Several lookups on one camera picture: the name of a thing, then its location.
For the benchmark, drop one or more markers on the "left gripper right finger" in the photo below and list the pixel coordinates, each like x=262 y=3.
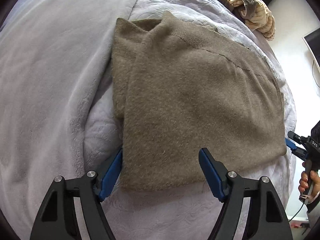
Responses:
x=266 y=218

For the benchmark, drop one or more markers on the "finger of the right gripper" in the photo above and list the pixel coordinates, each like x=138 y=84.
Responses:
x=291 y=145
x=293 y=136

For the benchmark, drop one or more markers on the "lilac fleece blanket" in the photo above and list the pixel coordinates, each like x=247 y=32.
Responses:
x=53 y=55

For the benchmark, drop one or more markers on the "taupe knit sweater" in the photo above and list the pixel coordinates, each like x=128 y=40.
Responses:
x=179 y=87

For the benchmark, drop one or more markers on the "cream striped clothes pile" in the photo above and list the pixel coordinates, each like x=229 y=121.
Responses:
x=255 y=14

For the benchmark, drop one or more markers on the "right hand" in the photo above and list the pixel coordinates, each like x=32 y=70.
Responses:
x=308 y=184

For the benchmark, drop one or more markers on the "dark monitor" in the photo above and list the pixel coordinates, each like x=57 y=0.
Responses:
x=312 y=41

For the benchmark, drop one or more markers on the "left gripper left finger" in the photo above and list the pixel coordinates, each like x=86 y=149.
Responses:
x=71 y=208

